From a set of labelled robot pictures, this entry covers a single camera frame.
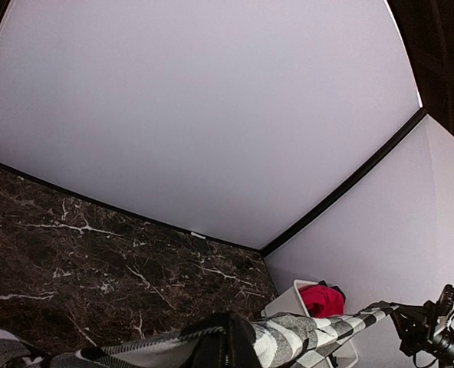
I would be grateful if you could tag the red garment in bin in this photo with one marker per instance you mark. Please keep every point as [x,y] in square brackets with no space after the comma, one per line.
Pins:
[322,301]

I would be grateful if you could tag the black white checkered shirt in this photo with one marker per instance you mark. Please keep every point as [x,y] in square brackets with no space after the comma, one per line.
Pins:
[282,340]

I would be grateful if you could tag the white plastic laundry bin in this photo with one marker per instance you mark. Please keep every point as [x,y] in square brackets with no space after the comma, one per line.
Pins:
[292,302]

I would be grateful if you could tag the right black frame post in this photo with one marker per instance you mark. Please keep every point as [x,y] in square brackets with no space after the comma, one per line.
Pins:
[346,185]

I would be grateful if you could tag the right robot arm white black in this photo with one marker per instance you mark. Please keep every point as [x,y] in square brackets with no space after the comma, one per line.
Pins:
[443,345]

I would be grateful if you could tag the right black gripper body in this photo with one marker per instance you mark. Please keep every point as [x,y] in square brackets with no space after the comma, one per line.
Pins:
[413,324]

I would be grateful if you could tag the black rear table edge strip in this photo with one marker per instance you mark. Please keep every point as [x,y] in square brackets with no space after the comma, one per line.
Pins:
[134,215]

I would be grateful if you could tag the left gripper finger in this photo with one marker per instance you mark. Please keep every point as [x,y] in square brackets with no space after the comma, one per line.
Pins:
[225,340]

